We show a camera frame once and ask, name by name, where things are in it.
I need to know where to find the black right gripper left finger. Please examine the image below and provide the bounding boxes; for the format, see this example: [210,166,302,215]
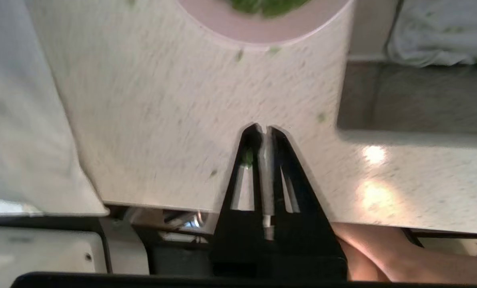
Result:
[211,123,269,277]

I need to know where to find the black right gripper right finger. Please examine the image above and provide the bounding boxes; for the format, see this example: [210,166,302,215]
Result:
[267,126,348,278]

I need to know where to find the white round bowl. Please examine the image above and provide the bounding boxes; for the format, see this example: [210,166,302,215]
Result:
[176,0,353,44]

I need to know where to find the chopped green onions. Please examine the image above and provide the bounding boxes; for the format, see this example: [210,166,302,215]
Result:
[226,0,313,17]

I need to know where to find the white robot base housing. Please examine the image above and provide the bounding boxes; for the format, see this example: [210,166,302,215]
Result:
[0,226,149,276]

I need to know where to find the white towel under cooker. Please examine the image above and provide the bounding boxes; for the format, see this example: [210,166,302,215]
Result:
[0,0,109,217]

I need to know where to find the bare human limb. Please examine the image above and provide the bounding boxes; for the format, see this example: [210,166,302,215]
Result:
[331,222,477,282]

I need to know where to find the stainless steel sink basin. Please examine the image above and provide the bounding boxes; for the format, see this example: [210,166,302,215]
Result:
[337,0,477,134]

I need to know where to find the crumpled white dish cloth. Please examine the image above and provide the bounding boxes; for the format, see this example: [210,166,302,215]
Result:
[387,0,477,66]

